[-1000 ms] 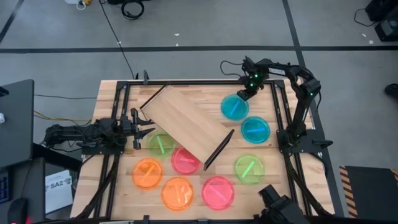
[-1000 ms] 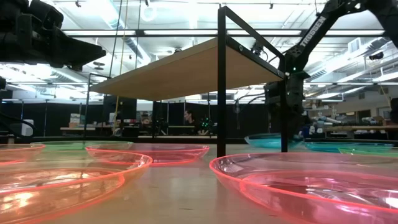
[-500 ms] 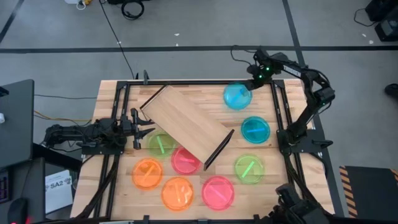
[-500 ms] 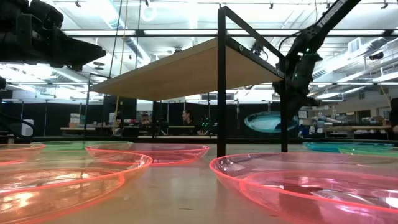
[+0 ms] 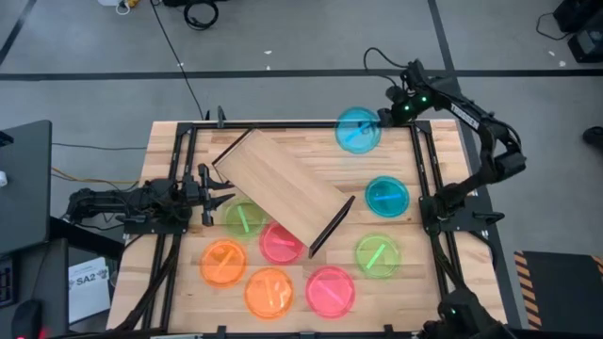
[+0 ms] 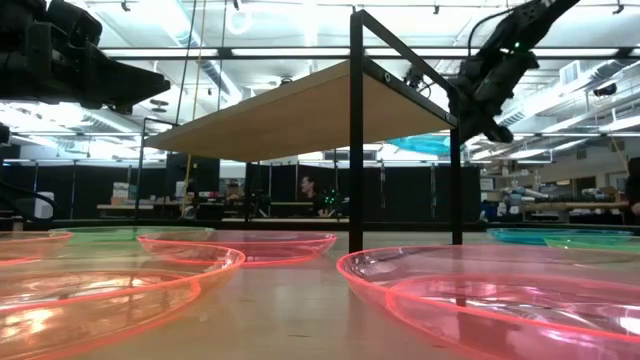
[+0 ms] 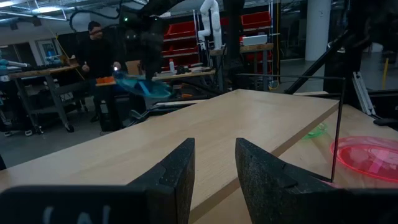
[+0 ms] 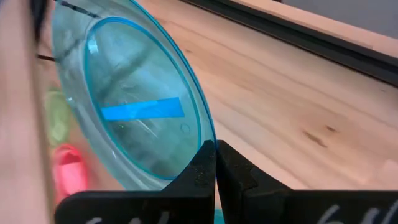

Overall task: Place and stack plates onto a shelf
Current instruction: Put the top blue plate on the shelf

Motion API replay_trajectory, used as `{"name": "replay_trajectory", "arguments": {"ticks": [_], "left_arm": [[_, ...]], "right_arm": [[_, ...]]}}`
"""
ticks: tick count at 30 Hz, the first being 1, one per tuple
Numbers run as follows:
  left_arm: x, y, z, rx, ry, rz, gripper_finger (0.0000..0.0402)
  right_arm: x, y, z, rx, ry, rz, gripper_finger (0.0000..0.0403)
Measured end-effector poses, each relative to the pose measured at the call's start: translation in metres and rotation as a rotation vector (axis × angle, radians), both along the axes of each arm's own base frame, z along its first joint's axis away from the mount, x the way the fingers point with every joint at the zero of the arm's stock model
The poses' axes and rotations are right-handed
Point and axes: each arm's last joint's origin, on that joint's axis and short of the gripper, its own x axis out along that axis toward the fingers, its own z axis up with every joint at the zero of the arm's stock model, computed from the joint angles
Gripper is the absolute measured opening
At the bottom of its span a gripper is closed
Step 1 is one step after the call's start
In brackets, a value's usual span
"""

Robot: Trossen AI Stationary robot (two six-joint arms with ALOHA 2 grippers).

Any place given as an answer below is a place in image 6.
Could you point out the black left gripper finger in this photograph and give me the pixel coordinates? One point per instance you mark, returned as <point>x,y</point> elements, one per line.
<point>130,82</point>

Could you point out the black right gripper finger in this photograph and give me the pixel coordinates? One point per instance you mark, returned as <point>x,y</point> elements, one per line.
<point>469,131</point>
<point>499,131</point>

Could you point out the transparent blue plastic plate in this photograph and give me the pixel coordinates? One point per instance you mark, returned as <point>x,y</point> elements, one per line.
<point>525,236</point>
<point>425,145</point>

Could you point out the transparent green plastic plate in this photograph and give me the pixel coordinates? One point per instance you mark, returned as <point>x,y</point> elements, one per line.
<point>100,236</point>
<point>600,244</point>

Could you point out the transparent pink plastic plate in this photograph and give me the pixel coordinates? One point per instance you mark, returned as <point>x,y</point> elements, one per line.
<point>240,247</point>
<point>500,310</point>

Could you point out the transparent orange plastic plate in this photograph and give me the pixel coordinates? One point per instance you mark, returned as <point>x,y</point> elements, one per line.
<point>30,245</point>
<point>100,310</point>

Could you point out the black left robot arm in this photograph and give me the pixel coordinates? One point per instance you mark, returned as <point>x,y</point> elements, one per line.
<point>4,134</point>

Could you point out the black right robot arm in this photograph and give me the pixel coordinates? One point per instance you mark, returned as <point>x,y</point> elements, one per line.
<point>535,20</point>

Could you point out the black partition panels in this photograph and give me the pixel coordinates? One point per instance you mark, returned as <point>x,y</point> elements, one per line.
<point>410,192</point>

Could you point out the wooden workbench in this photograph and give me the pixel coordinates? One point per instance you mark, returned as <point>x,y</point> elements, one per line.
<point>575,205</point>

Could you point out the black ceiling fixture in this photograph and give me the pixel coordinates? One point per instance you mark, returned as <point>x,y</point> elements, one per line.
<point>606,89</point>

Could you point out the wooden desk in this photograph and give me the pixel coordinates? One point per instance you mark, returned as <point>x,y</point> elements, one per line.
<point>130,206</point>

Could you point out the white container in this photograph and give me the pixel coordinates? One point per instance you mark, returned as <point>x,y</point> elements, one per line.
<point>45,205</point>

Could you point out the distant black robot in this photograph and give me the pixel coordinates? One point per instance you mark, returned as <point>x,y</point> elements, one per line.
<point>332,200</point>

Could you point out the seated person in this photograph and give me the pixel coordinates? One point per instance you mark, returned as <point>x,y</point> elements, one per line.
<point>309,192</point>

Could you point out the black aluminium table frame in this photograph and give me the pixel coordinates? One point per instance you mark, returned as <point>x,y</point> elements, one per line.
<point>410,226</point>

